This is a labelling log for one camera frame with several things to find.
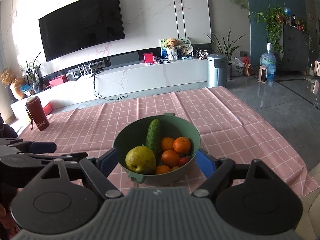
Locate white marble tv cabinet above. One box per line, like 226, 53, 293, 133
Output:
10, 58, 209, 123

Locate yellow-green pear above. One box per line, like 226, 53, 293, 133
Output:
125, 146, 157, 174

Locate silver pedal trash bin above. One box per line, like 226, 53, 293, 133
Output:
207, 54, 228, 88

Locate red box on cabinet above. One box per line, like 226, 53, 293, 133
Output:
143, 53, 155, 64

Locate red box on floor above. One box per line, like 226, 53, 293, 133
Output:
43, 102, 52, 115

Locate red thermos bottle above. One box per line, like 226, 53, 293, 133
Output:
25, 96, 49, 131

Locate black power cable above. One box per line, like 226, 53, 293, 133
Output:
93, 69, 130, 101

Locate hanging ivy plant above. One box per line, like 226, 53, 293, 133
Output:
229, 0, 286, 53

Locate small pink heater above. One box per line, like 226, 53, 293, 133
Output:
258, 65, 267, 83

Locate green plant in glass vase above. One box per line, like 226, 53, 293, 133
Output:
22, 53, 41, 94

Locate small red tomato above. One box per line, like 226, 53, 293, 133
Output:
177, 157, 190, 167

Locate orange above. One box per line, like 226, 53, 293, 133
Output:
161, 137, 175, 152
155, 165, 171, 174
161, 150, 180, 168

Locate pink checked tablecloth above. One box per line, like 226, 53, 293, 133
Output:
21, 87, 319, 197

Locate teddy bear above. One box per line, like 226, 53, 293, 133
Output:
166, 38, 181, 61

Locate green colander bowl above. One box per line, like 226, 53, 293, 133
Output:
114, 113, 201, 186

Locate white wifi router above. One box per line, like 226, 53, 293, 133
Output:
78, 62, 93, 78

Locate white plastic bag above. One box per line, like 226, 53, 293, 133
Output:
230, 57, 244, 77

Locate black wall television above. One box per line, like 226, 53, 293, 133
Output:
39, 0, 125, 62

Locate orange vase dried flowers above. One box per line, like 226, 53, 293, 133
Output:
1, 68, 26, 100

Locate pink box on cabinet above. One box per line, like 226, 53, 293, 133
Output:
49, 75, 67, 87

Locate large water bottle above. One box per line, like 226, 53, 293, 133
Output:
260, 42, 277, 80

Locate potted floor plant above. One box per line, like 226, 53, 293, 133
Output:
205, 28, 246, 63

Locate small brown fruit front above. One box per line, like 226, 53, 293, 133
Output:
171, 166, 180, 171

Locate dark drawer cabinet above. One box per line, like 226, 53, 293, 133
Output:
280, 24, 309, 72

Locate round decorative fan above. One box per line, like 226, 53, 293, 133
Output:
177, 37, 194, 55

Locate orange front large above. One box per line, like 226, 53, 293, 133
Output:
173, 137, 191, 155

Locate green cucumber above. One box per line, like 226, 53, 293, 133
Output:
145, 119, 162, 155

